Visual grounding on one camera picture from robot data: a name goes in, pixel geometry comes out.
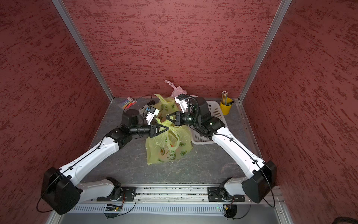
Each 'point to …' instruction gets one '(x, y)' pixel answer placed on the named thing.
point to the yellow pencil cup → (226, 108)
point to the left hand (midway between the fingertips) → (166, 131)
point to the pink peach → (172, 146)
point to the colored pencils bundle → (224, 97)
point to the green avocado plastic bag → (166, 107)
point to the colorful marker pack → (128, 102)
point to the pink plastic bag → (177, 91)
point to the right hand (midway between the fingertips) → (166, 121)
